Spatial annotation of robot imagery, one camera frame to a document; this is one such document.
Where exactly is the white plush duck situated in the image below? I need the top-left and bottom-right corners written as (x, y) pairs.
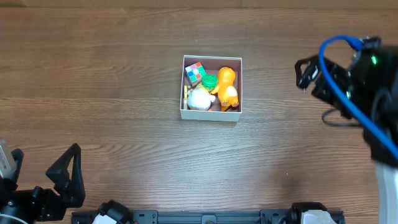
top-left (187, 83), bottom-right (216, 111)

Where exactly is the wooden cat rattle drum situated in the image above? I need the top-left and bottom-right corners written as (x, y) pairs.
top-left (183, 85), bottom-right (188, 110)

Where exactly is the white cardboard box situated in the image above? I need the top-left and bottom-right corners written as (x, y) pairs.
top-left (180, 55), bottom-right (243, 122)

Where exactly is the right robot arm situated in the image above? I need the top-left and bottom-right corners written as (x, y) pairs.
top-left (294, 35), bottom-right (397, 223)

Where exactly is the pastel rubiks cube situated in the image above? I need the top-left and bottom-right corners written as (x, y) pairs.
top-left (185, 62), bottom-right (207, 86)

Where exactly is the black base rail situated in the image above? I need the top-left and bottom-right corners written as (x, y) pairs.
top-left (71, 200), bottom-right (346, 224)

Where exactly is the green round disc toy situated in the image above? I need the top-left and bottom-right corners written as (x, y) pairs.
top-left (201, 74), bottom-right (218, 91)

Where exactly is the orange plastic cat toy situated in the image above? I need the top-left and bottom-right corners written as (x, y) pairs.
top-left (211, 67), bottom-right (239, 111)

